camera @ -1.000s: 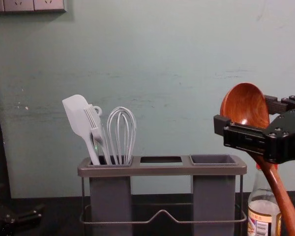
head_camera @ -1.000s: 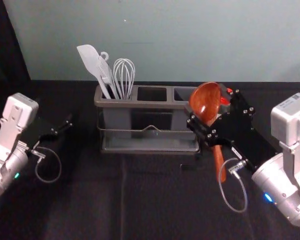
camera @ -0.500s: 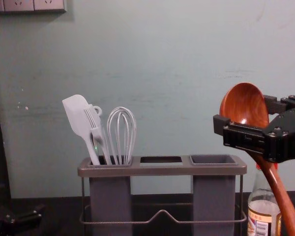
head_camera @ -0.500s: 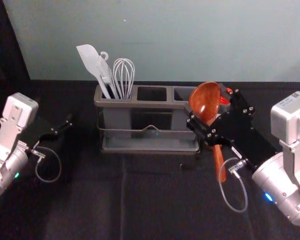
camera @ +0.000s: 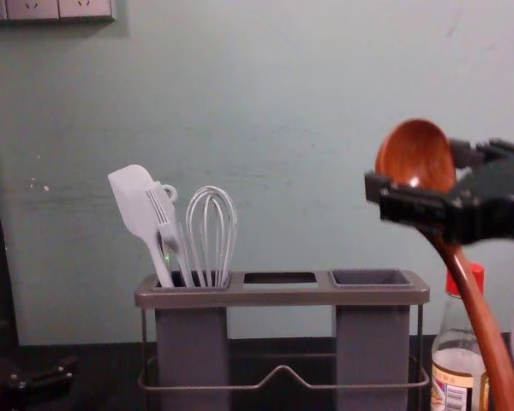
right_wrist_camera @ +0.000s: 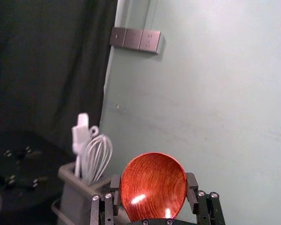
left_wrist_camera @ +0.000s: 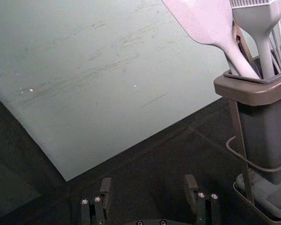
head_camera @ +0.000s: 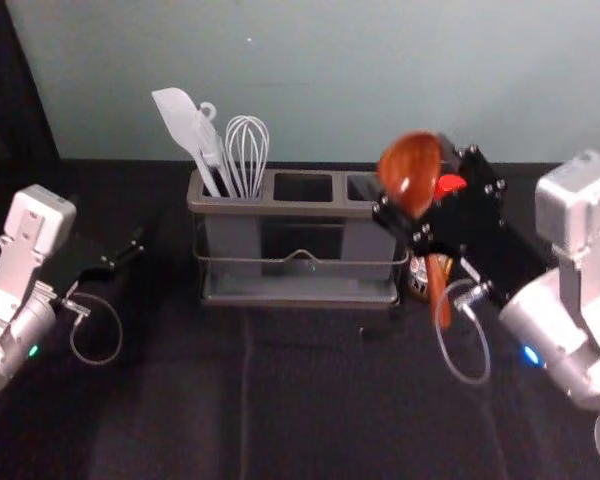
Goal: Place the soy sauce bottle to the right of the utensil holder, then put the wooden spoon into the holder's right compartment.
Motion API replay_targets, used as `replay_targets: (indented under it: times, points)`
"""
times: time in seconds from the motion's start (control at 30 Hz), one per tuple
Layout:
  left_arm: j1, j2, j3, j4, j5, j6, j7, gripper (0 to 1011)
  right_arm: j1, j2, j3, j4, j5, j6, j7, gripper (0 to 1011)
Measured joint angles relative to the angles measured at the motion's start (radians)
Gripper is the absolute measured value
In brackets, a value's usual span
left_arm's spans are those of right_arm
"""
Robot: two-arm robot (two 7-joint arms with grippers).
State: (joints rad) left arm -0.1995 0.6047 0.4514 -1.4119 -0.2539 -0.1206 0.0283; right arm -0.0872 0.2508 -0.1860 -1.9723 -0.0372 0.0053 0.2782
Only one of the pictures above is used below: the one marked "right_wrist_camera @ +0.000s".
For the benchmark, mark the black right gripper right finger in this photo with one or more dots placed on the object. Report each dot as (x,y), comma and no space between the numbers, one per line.
(208,208)

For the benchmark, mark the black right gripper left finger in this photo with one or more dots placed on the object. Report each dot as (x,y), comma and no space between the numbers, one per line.
(107,211)

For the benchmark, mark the red wooden spoon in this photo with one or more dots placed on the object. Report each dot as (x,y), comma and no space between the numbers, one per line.
(152,185)

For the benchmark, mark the grey utensil holder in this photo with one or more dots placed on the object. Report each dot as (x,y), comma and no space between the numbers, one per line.
(77,201)

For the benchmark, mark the white spatula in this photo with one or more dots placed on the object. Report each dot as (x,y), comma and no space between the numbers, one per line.
(79,138)

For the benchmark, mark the black round base with bolts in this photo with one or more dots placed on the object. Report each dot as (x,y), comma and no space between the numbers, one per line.
(25,168)

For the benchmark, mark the dark curtain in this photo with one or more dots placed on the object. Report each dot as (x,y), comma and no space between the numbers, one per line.
(46,65)

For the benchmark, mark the grey wall socket plate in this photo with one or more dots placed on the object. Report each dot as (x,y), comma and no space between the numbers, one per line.
(133,38)
(151,41)
(117,36)

